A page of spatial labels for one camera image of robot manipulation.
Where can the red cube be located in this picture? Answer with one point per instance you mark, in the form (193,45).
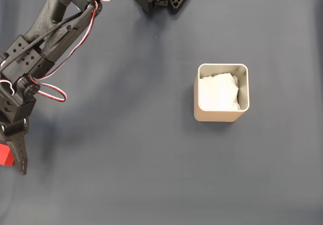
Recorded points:
(5,155)

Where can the white crumpled tissue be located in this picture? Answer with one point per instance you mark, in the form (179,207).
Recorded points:
(218,91)

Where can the beige square box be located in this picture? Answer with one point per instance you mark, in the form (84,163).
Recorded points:
(214,116)

